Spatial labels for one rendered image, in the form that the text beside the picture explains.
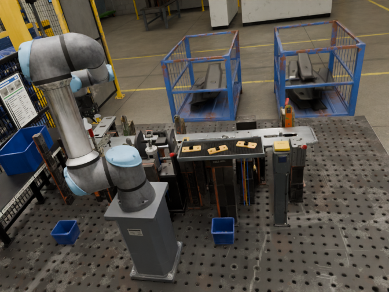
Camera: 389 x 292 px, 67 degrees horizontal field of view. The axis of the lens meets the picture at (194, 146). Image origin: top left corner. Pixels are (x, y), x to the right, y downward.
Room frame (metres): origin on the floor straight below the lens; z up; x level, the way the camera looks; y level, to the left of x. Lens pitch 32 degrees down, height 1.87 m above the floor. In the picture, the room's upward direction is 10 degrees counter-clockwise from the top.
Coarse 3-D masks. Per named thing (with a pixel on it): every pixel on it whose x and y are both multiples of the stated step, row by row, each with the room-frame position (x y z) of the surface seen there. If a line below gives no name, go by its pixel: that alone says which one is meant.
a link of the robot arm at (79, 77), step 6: (72, 72) 1.32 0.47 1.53; (78, 72) 1.31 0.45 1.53; (84, 72) 1.31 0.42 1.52; (72, 78) 1.26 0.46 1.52; (78, 78) 1.28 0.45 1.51; (84, 78) 1.29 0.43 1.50; (72, 84) 1.26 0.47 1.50; (78, 84) 1.27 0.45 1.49; (84, 84) 1.29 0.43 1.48; (90, 84) 1.30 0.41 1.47; (72, 90) 1.26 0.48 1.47; (78, 90) 1.27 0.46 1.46
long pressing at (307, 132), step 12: (216, 132) 1.50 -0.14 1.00; (228, 132) 1.48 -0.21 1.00; (252, 132) 1.43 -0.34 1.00; (264, 132) 1.41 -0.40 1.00; (276, 132) 1.39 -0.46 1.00; (288, 132) 1.37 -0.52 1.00; (300, 132) 1.35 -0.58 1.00; (312, 132) 1.33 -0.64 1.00; (108, 144) 1.58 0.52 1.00; (120, 144) 1.55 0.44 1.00; (180, 144) 1.43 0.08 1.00; (264, 144) 1.28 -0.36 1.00; (312, 144) 1.23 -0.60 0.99
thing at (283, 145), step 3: (276, 141) 1.06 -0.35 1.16; (279, 141) 1.05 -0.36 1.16; (282, 141) 1.05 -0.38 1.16; (285, 141) 1.05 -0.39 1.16; (276, 144) 1.04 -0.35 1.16; (279, 144) 1.03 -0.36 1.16; (282, 144) 1.03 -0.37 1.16; (285, 144) 1.02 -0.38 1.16; (288, 144) 1.02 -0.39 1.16; (276, 147) 1.02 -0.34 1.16; (279, 147) 1.01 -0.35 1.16; (282, 147) 1.01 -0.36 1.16; (285, 147) 1.00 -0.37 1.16; (288, 147) 1.00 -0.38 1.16; (276, 150) 1.00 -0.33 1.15; (279, 150) 1.00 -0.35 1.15; (282, 150) 1.00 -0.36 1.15; (285, 150) 1.00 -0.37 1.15; (288, 150) 1.00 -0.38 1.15
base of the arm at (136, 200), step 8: (144, 184) 0.89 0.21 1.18; (120, 192) 0.87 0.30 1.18; (128, 192) 0.86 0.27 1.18; (136, 192) 0.86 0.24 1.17; (144, 192) 0.87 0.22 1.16; (152, 192) 0.90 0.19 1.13; (120, 200) 0.87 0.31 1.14; (128, 200) 0.85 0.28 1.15; (136, 200) 0.85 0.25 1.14; (144, 200) 0.86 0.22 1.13; (152, 200) 0.88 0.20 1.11; (120, 208) 0.87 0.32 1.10; (128, 208) 0.84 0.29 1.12; (136, 208) 0.84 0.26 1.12; (144, 208) 0.85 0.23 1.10
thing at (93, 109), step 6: (84, 96) 1.38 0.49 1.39; (90, 96) 1.40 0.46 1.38; (84, 102) 1.40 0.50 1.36; (90, 102) 1.38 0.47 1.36; (96, 102) 1.43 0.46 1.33; (78, 108) 1.39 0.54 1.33; (84, 108) 1.38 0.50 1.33; (90, 108) 1.37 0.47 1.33; (96, 108) 1.42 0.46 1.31; (84, 114) 1.39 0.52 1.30; (90, 114) 1.38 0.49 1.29
